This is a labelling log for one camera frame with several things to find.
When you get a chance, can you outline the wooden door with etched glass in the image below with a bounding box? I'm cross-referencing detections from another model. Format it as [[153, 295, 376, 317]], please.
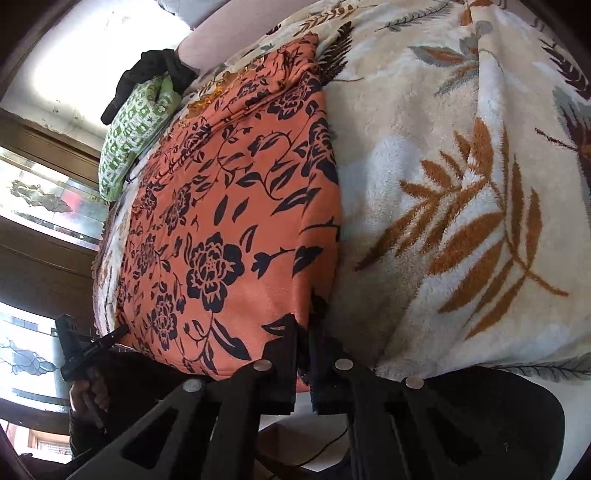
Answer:
[[0, 108, 122, 437]]

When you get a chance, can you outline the black rounded object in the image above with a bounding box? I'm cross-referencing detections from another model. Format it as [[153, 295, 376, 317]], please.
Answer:
[[425, 368, 567, 480]]

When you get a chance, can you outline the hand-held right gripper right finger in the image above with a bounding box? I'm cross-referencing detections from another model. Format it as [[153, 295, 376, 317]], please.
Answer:
[[308, 295, 465, 480]]

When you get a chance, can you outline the cream leaf print blanket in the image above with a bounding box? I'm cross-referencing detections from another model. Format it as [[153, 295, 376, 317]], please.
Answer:
[[92, 0, 591, 384]]

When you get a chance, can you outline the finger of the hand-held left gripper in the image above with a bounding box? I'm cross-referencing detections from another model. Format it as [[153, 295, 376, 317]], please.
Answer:
[[92, 325, 131, 352]]

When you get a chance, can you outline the black garment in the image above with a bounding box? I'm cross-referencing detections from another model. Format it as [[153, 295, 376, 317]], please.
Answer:
[[100, 49, 200, 125]]

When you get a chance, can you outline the person's left hand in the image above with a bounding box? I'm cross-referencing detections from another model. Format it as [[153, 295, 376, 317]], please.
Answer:
[[69, 367, 112, 432]]

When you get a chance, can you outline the orange black floral cloth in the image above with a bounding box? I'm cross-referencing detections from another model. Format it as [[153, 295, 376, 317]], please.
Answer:
[[113, 34, 345, 394]]

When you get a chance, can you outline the person's left forearm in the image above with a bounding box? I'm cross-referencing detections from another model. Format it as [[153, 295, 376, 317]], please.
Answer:
[[68, 413, 122, 467]]

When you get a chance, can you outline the green white patterned pillow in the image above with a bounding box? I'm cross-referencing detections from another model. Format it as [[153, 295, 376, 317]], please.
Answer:
[[98, 76, 183, 202]]

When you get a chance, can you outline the pink headboard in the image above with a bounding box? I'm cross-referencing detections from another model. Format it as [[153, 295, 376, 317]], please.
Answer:
[[154, 0, 324, 77]]

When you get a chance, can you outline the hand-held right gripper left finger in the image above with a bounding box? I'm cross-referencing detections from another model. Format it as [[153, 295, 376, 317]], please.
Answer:
[[65, 315, 297, 480]]

